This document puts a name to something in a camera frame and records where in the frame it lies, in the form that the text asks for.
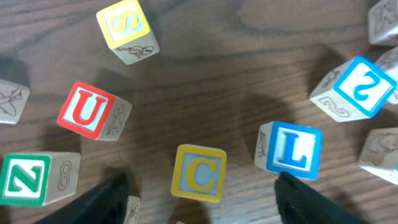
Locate red A block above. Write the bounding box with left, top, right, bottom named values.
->
left=123, top=195, right=141, bottom=224

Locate blue D block upper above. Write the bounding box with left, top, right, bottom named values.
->
left=368, top=0, right=397, bottom=47

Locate blue P block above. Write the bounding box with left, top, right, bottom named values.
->
left=375, top=46, right=398, bottom=105

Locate yellow S block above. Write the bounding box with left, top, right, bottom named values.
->
left=96, top=0, right=160, bottom=65

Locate blue 2 block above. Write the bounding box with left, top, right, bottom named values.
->
left=308, top=56, right=397, bottom=123

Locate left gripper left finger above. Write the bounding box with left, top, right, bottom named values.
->
left=35, top=172, right=129, bottom=224

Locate red U block left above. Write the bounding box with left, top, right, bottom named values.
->
left=57, top=81, right=133, bottom=141

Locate green J block top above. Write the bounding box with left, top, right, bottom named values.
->
left=0, top=79, right=30, bottom=124

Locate green R block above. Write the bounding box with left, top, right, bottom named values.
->
left=358, top=128, right=397, bottom=185

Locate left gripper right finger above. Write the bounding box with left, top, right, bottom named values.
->
left=274, top=172, right=368, bottom=224

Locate blue L block centre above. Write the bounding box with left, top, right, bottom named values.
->
left=254, top=121, right=323, bottom=180

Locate green Z block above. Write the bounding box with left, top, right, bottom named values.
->
left=1, top=151, right=81, bottom=207

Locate yellow C block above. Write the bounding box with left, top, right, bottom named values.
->
left=170, top=144, right=227, bottom=203

